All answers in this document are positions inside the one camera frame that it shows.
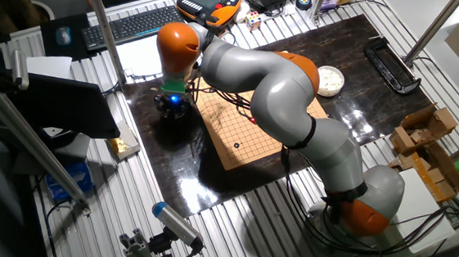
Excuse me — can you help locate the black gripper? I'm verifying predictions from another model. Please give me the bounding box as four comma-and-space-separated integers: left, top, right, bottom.
155, 91, 193, 118

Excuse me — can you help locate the tan go board mat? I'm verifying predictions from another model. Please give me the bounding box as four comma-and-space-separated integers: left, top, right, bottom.
191, 68, 332, 174

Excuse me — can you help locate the black round stone bowl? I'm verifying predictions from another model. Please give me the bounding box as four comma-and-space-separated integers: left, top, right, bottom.
158, 100, 196, 136

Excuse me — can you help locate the green mounting adapter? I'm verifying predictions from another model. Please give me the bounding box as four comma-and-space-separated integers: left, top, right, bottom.
159, 76, 189, 96

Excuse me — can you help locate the small white gold box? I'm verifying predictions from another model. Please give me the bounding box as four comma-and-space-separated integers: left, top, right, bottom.
105, 119, 142, 162

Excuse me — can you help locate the white paper sheet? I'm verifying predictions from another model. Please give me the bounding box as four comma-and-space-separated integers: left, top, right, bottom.
114, 26, 165, 80

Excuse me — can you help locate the dark marble slab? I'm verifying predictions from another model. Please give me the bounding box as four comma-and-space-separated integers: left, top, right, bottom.
117, 8, 441, 223

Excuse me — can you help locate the black computer keyboard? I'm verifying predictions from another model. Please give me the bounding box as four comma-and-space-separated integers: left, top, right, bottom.
79, 3, 187, 53

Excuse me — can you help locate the black monitor screen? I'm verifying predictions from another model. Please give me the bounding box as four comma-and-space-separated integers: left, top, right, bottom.
1, 65, 121, 147

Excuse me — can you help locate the black mouse pad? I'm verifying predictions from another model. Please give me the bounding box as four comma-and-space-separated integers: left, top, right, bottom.
38, 12, 93, 65

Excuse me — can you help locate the orange black teach pendant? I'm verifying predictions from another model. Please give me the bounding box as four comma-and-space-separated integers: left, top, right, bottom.
175, 0, 245, 32

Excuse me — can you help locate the white egg shaped object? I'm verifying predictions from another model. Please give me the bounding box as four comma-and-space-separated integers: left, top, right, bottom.
232, 4, 251, 25

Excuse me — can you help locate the rubiks cube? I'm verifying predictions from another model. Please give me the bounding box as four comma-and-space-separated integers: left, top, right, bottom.
244, 10, 263, 33

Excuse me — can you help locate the blue package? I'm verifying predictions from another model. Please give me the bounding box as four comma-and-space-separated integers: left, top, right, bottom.
43, 159, 96, 204

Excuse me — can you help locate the white sheet behind monitor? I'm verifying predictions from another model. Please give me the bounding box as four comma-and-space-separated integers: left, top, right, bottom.
25, 53, 74, 83

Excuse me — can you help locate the grey computer mouse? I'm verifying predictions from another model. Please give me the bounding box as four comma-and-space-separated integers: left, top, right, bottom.
54, 25, 73, 47

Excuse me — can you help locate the long aluminium beam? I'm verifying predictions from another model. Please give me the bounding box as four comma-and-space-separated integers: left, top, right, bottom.
0, 49, 92, 223

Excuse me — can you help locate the short aluminium profile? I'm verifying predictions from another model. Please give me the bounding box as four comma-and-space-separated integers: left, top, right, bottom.
118, 225, 171, 257

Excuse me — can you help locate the white round stone bowl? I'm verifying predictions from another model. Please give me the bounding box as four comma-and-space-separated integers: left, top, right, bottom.
314, 64, 347, 99

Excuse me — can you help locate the white go stones pile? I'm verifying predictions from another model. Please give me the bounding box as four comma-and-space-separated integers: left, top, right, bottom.
317, 66, 343, 93

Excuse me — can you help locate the white rimmed round bin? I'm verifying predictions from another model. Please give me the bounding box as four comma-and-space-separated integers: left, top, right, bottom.
0, 0, 59, 53

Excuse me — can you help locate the small purple item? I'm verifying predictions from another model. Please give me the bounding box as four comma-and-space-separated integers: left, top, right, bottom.
317, 0, 340, 14

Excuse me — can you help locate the small cardboard box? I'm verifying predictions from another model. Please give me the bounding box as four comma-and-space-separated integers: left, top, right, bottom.
388, 124, 424, 157

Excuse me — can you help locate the white flat panel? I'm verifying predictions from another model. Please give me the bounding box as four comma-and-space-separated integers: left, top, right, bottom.
380, 164, 457, 256

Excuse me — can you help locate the open cardboard box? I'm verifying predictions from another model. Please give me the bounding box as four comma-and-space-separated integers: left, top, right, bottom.
398, 101, 459, 143

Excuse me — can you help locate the long cardboard box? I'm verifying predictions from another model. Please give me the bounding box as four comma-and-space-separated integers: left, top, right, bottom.
386, 138, 459, 208

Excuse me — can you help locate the silver camera blue end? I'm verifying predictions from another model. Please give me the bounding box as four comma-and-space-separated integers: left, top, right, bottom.
151, 198, 205, 253

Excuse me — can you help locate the black camera clamp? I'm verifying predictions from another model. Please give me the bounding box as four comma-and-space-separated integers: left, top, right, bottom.
146, 227, 176, 257

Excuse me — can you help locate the silver camera on beam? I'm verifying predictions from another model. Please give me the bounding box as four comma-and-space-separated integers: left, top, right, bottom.
8, 47, 31, 92

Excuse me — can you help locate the thin black cable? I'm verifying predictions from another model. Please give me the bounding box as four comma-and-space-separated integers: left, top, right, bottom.
38, 200, 76, 257

